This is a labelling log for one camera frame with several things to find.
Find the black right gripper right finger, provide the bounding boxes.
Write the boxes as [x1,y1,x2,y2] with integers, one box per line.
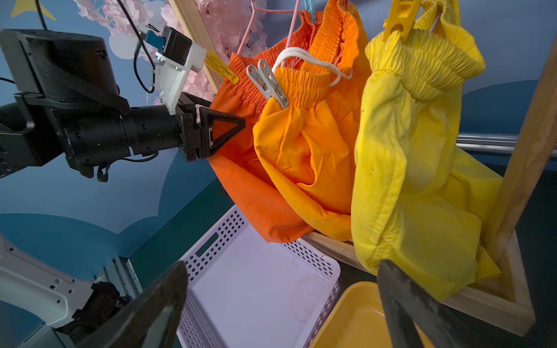
[377,260,483,347]

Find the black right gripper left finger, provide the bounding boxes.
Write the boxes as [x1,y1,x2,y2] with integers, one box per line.
[76,261,189,347]

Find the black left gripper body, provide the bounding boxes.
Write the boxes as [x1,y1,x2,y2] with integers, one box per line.
[177,92,214,162]

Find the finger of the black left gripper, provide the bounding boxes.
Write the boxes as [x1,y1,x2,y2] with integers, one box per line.
[197,106,246,159]

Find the dark orange shorts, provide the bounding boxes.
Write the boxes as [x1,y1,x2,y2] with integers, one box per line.
[207,9,323,244]

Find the pink wire hanger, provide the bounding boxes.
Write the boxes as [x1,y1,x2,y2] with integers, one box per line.
[231,1,303,73]

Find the teal clothespin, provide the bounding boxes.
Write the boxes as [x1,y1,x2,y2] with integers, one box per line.
[304,0,317,24]

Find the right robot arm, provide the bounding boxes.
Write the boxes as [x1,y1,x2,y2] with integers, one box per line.
[1,238,486,347]

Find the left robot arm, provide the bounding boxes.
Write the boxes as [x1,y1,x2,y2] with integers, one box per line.
[1,28,246,182]

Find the light orange shorts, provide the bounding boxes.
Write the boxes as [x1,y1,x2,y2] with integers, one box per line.
[253,1,371,242]

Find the yellow shorts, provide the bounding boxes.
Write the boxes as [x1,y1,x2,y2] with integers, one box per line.
[351,1,502,301]

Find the yellow plastic tray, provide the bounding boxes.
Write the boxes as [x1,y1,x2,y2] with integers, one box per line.
[307,280,436,348]

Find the grey clothespin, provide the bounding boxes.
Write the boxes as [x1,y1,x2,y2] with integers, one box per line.
[246,59,289,109]

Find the pink cherry blossom tree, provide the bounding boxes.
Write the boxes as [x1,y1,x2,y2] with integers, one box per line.
[73,0,268,105]

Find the wooden clothes rack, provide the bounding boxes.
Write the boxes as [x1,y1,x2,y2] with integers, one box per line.
[167,0,557,336]

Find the pink plastic basket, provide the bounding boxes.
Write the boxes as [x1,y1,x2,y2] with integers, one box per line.
[177,207,341,347]

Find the large yellow clothespin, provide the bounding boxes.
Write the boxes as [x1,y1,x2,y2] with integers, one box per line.
[383,0,422,43]

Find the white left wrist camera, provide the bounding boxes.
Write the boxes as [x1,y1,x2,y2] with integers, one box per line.
[146,26,207,115]

